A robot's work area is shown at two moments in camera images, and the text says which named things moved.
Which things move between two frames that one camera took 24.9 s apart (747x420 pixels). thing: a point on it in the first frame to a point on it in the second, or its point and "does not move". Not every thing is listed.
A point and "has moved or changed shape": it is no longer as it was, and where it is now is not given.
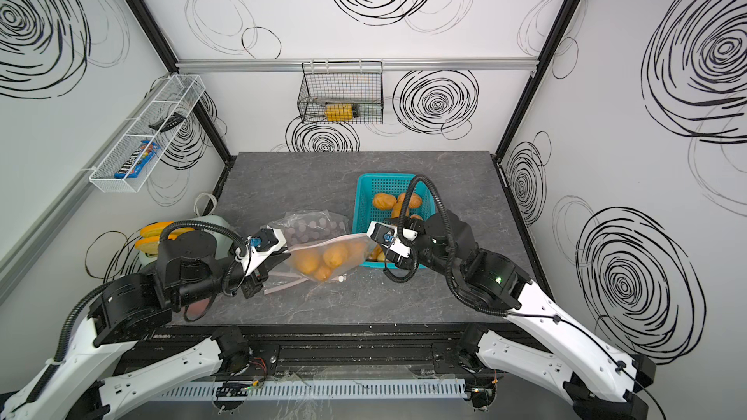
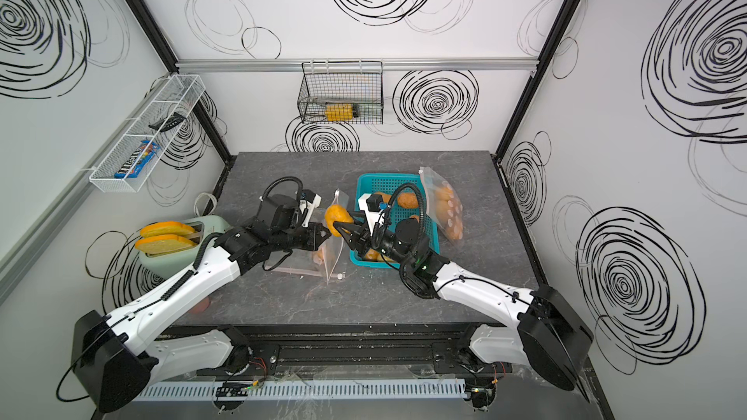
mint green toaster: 225,245 does not move
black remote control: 167,122 does not move
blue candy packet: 132,166 does not move
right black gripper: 420,224 to 362,231
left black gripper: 259,281 to 314,238
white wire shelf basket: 129,163 does not move
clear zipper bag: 326,262 to 443,203
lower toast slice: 148,245 does not move
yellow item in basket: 338,112 does not move
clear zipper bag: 309,226 has moved or changed shape
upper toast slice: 156,228 does not move
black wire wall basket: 341,91 does not move
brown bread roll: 414,202 does not move
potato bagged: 306,262 to 449,213
